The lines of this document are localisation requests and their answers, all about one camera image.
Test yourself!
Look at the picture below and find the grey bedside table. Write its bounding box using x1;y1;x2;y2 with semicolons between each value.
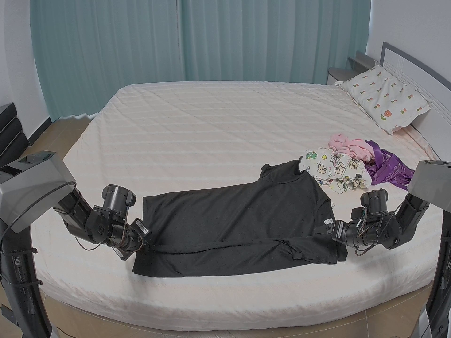
328;51;377;85

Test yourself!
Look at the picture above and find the white printed garment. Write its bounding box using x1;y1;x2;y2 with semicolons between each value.
299;146;372;194

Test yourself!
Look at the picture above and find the blue-green curtain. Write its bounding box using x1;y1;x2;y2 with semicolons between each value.
30;0;372;120

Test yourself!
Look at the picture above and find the black cable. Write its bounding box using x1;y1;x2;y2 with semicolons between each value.
354;203;406;260
0;182;148;256

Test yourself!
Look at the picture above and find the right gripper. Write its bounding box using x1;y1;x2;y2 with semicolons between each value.
332;220;367;247

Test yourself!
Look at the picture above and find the pink garment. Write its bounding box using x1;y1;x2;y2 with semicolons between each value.
329;133;376;163

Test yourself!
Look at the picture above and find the black T-shirt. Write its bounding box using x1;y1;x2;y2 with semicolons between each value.
132;159;347;278

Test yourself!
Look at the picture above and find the white printed pillow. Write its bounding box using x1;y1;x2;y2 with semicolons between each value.
339;65;432;135

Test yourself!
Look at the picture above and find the black chest of drawers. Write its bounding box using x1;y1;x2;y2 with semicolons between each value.
0;102;28;170

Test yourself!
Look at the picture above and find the bed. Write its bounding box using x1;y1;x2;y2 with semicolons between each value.
30;42;451;334

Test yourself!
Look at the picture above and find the purple satin garment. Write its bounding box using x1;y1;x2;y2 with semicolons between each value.
365;140;416;191

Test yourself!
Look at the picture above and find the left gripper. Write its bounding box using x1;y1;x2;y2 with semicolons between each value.
113;219;152;261

